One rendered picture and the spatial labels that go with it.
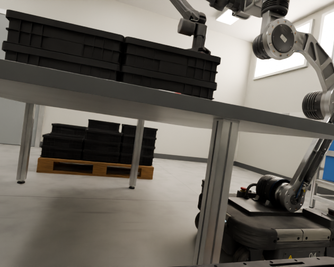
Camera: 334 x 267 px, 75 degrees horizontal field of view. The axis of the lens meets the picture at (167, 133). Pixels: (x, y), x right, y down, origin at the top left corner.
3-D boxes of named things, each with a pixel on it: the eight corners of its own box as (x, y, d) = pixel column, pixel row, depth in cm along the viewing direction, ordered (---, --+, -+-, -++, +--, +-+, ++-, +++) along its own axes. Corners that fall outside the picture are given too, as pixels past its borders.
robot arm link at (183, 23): (204, 12, 98) (196, 30, 104) (181, 5, 94) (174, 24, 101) (210, 26, 91) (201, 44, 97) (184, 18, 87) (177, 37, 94)
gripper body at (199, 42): (203, 50, 90) (205, 32, 90) (183, 53, 96) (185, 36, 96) (211, 56, 95) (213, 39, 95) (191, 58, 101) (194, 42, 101)
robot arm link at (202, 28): (210, 23, 93) (204, 29, 99) (195, 19, 91) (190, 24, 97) (208, 39, 94) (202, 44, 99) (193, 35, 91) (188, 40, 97)
